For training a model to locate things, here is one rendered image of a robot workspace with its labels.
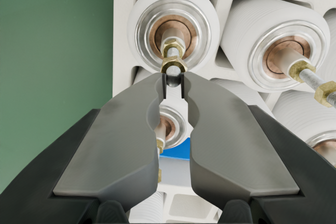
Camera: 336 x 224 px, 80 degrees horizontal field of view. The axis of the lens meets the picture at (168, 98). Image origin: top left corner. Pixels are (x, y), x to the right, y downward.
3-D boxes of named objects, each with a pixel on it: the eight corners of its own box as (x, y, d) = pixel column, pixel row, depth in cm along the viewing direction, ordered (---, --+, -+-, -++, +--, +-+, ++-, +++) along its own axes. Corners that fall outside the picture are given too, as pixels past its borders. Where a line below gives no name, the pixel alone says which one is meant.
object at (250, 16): (212, -9, 34) (244, 11, 19) (270, -13, 33) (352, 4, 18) (209, 47, 39) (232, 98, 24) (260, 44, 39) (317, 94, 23)
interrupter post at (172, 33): (170, 20, 20) (170, 29, 17) (189, 36, 20) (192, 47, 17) (156, 40, 21) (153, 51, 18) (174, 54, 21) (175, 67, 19)
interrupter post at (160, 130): (170, 124, 26) (169, 142, 24) (161, 135, 28) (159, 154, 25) (153, 116, 26) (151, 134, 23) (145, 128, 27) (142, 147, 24)
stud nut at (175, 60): (181, 81, 15) (181, 87, 14) (158, 76, 15) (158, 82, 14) (188, 57, 14) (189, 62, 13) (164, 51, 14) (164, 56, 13)
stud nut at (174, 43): (179, 62, 18) (179, 65, 17) (161, 57, 18) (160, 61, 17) (185, 41, 17) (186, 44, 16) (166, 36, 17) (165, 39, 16)
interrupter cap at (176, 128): (197, 118, 26) (198, 122, 25) (168, 153, 30) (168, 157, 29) (144, 93, 24) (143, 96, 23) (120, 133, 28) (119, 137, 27)
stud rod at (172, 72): (176, 50, 19) (179, 89, 13) (166, 47, 19) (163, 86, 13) (179, 40, 19) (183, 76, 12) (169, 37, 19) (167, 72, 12)
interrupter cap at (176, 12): (165, -23, 18) (165, -23, 17) (226, 31, 20) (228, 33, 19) (121, 44, 21) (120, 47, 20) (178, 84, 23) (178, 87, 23)
